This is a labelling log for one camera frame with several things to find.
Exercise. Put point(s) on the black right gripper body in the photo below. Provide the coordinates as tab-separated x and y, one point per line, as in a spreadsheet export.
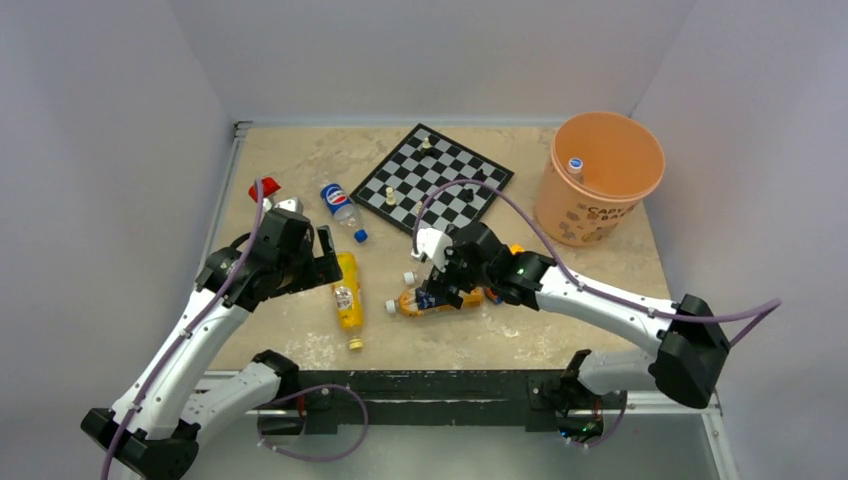
459	271

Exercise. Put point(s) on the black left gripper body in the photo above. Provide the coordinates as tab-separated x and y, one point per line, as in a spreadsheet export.
296	269

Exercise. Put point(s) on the orange drink bottle blue label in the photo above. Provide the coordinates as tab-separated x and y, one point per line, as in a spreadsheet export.
415	302

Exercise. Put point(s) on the clear bottle white blue label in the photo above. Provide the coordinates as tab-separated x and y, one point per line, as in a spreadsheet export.
575	169

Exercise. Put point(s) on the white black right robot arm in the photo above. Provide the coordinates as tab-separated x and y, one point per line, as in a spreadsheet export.
679	350

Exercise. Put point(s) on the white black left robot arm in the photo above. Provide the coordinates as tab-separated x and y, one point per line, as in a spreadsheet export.
158	425

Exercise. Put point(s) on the orange plastic bin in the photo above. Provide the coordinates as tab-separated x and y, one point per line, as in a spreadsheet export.
623	164

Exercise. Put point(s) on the clear empty plastic bottle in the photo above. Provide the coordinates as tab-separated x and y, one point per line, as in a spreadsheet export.
416	277

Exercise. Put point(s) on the yellow juice bottle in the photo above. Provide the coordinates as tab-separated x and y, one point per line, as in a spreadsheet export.
347	296

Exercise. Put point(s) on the orange blue toy car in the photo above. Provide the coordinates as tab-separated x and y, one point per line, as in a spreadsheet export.
491	296

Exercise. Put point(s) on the red toy block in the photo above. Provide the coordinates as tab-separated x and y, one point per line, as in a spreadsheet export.
263	189

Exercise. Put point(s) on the blue pepsi bottle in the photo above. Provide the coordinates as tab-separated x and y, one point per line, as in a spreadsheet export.
343	211

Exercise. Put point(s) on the black chess piece right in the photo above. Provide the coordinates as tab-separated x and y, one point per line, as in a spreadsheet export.
478	175

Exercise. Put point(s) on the white chess piece left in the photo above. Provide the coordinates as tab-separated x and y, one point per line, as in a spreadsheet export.
390	198

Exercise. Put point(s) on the black white chessboard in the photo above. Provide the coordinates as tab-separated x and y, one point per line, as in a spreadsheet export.
414	177

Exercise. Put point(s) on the black chess piece top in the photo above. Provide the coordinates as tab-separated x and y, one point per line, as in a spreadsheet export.
430	151

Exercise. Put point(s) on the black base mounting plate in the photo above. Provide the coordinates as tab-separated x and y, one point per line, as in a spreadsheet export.
536	400

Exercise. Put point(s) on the aluminium table frame rail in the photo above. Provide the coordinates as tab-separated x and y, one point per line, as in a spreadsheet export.
240	131

